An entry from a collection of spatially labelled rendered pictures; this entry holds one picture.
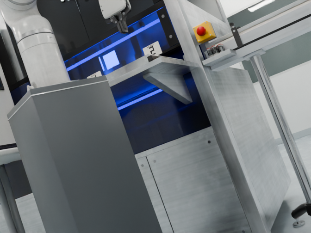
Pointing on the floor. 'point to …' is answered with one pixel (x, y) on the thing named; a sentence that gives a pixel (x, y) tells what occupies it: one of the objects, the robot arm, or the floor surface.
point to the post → (218, 118)
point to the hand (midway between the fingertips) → (122, 27)
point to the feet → (303, 208)
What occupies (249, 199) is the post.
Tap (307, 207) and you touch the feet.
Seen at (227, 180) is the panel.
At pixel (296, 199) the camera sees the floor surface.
